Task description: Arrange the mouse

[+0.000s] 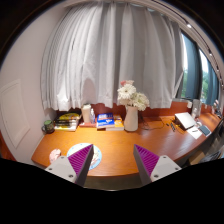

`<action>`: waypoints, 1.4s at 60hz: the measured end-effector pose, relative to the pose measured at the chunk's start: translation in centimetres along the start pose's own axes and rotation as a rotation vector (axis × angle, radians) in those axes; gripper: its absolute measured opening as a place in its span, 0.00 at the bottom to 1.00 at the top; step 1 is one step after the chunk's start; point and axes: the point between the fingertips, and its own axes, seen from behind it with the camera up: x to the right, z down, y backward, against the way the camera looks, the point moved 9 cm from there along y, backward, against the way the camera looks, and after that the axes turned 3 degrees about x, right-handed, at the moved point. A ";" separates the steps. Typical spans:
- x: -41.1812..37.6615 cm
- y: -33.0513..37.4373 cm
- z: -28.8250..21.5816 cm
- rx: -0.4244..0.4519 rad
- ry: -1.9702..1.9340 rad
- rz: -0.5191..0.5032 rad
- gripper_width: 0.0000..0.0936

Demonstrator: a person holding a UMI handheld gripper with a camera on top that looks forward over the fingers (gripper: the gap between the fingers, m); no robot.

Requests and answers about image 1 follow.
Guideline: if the white gerbera flower bouquet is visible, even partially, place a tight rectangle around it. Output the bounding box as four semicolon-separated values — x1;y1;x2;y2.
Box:
117;80;149;111

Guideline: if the white paper sheet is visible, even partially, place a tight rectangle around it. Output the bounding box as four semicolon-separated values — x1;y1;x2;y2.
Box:
187;127;202;139

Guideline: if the pink white computer mouse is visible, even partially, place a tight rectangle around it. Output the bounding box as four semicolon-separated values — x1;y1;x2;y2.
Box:
49;149;61;163

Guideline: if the white pleated curtain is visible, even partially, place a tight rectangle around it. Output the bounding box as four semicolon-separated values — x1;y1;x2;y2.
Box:
41;2;183;111

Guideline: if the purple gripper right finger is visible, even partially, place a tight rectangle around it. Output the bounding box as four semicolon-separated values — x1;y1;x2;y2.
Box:
133;144;181;185

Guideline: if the round illustrated mouse pad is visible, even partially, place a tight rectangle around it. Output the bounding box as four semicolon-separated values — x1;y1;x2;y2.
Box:
67;143;102;170

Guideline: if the black cable on desk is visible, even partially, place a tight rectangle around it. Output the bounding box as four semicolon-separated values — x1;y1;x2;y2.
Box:
137;113;178;133

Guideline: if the white tissue container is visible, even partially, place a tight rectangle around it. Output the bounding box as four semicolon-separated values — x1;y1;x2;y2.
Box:
81;104;91;123

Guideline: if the white ceramic vase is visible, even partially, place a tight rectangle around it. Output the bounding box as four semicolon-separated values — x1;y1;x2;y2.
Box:
124;106;138;132

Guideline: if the clear sanitizer bottle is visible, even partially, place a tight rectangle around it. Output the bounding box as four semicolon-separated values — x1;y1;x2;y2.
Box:
90;108;95;124

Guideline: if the blue book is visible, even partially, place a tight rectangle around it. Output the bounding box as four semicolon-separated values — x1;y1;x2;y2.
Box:
97;113;115;129

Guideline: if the white laptop on stand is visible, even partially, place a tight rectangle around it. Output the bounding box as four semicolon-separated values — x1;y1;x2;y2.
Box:
175;112;196;130

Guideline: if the orange yellow book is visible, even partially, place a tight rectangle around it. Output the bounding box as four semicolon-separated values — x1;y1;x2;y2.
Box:
107;115;124;131

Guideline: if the stack of books yellow top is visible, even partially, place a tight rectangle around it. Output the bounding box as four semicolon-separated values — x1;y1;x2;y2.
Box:
54;113;81;131

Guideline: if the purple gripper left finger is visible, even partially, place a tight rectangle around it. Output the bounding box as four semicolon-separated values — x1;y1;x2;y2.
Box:
46;144;94;187

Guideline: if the dark green mug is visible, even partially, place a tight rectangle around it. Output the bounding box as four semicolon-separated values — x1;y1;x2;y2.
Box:
42;120;54;134

